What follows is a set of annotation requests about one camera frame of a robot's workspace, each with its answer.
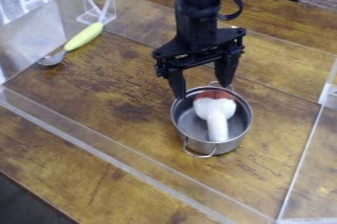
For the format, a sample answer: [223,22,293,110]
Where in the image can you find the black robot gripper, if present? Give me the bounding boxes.
[154,0,247,99]

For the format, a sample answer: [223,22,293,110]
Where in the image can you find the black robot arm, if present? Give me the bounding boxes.
[154,0,247,99]

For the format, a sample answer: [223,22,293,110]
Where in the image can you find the spoon with green handle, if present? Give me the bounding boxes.
[39,22,104,66]

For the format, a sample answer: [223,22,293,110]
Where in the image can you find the clear acrylic right wall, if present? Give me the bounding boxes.
[277,59,337,224]

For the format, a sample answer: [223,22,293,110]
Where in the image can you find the clear acrylic barrier front wall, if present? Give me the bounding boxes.
[0,85,277,224]

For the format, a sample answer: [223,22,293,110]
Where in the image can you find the white plush mushroom red cap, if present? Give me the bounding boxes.
[194,90,237,142]

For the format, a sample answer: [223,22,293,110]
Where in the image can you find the silver steel pot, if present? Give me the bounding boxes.
[170,85,253,158]

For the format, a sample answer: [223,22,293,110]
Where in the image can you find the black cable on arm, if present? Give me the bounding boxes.
[216,0,245,22]

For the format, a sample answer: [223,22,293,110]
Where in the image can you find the clear acrylic triangle bracket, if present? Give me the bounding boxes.
[76,0,118,25]

